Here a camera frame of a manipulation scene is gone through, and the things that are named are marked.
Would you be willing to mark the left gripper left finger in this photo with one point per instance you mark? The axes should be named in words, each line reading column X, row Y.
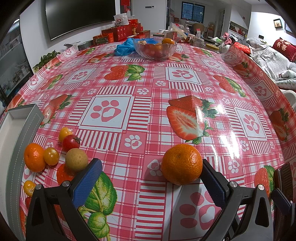
column 42, row 221

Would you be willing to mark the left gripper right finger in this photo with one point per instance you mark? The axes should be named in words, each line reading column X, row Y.
column 245, row 212

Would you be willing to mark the orange mandarin with stem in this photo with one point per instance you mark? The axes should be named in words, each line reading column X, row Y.
column 29, row 187

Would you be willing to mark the small yellow cherry tomato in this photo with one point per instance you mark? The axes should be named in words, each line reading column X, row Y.
column 51, row 156

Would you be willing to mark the brown round longan fruit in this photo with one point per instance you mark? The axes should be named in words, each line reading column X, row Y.
column 76, row 159

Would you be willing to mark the orange mandarin by tray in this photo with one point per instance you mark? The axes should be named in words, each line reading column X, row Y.
column 33, row 157

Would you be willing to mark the red cherry tomato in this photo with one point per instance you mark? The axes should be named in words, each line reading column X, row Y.
column 70, row 142

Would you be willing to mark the large orange mandarin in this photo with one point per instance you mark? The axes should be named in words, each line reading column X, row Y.
column 182, row 164

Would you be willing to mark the small yellow kumquat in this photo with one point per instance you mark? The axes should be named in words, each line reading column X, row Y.
column 64, row 132

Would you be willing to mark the grey white tray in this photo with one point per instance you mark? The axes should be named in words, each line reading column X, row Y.
column 18, row 129

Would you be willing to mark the strawberry pattern tablecloth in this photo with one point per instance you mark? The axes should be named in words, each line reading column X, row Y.
column 128, row 111

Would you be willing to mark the glass display cabinet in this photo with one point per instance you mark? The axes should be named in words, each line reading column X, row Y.
column 15, row 70

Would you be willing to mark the grey white quilt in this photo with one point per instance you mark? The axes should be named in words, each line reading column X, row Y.
column 273, row 63

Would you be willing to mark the green leafy vegetables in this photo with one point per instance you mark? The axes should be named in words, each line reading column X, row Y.
column 45, row 59

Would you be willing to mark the red embroidered pillow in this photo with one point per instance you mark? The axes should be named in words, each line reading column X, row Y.
column 286, row 48

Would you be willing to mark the blue plastic bag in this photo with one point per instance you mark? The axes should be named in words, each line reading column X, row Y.
column 125, row 48

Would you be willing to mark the glass fruit bowl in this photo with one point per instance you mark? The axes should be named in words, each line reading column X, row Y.
column 154, row 49

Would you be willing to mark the orange in glass bowl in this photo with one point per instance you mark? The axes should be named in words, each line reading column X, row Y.
column 168, row 41

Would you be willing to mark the wooden dining chair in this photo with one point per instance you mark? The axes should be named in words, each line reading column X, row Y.
column 197, row 26

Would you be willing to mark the red gift boxes stack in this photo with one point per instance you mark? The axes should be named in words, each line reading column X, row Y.
column 134, row 29

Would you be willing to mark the white paper gift bag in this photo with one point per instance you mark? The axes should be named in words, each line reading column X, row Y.
column 121, row 19

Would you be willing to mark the dark window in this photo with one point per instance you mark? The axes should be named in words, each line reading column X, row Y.
column 192, row 12

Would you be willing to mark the framed wall picture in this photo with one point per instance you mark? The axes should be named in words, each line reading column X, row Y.
column 277, row 23

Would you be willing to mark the wall mounted television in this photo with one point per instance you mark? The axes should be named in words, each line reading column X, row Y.
column 64, row 16

